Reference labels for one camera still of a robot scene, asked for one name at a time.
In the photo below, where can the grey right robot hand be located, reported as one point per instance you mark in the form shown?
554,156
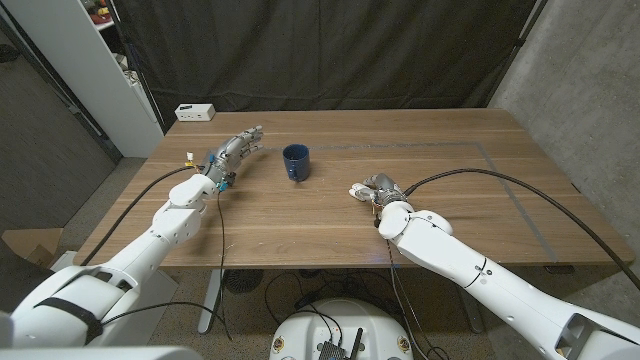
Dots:
385,186

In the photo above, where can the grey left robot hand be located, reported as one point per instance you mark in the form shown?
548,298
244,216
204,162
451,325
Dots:
230,152

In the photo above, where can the white AirPods case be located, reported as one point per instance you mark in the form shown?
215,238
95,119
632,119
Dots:
357,193

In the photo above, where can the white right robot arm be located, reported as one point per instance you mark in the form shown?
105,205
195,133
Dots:
475,270

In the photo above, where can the white robot base with antenna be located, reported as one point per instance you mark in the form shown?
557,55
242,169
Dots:
340,325

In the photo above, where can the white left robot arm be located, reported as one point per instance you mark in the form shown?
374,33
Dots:
165,230

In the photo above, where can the dark blue ceramic mug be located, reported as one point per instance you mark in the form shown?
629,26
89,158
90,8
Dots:
295,162

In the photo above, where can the white power strip box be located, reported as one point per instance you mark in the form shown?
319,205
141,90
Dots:
195,112

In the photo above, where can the round black floor fan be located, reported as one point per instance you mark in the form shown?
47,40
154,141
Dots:
243,281

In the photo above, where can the black backdrop stand pole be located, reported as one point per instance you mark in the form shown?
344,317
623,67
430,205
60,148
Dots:
131,55
520,40

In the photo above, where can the black curtain backdrop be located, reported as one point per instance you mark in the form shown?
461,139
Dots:
325,50

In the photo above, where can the grey table leg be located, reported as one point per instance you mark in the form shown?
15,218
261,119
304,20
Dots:
476,322
210,305

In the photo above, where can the white shelf cabinet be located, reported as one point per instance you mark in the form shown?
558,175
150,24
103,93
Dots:
85,65

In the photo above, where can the red and yellow toy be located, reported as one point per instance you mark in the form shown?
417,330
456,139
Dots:
102,19

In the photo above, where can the small white floor box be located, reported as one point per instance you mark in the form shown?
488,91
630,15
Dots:
62,262

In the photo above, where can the brown cardboard box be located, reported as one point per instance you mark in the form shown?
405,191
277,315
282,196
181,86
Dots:
25,242

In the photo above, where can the white robot torso edge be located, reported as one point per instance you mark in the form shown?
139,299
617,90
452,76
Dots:
100,354

